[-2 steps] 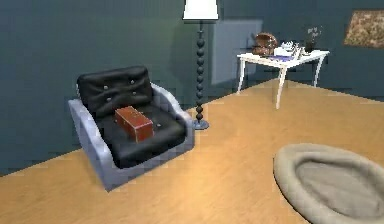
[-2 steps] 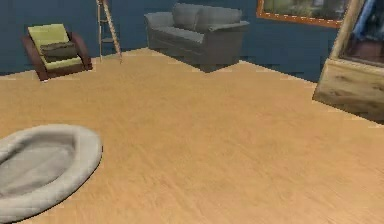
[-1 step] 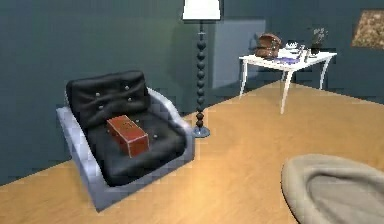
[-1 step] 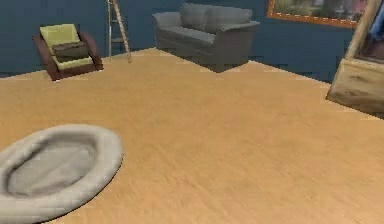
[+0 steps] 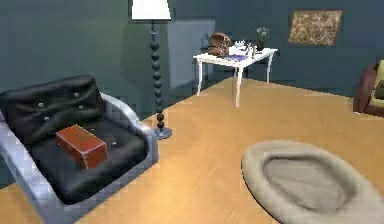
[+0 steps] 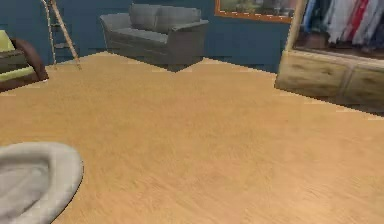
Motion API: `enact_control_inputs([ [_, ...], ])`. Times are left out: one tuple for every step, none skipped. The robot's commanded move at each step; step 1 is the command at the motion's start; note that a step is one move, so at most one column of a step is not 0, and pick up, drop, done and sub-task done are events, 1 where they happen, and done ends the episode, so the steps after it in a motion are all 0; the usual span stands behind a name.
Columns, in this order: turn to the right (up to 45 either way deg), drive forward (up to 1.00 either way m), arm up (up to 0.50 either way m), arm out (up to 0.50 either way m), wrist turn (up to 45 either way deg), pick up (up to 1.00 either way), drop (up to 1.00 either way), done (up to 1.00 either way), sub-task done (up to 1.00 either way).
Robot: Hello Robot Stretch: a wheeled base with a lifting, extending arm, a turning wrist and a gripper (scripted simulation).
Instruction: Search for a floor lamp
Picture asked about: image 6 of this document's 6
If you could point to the orange framed wall picture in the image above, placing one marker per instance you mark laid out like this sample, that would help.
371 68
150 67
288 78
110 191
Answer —
253 8

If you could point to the wooden ladder shelf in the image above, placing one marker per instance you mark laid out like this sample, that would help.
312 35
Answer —
63 36

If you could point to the brown armchair with green cushions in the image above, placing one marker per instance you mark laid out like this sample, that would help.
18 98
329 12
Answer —
20 63

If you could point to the wooden wardrobe with clothes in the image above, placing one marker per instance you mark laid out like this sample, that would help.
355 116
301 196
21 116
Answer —
320 73

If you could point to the grey sofa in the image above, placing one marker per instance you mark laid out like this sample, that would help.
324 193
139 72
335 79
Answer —
156 36

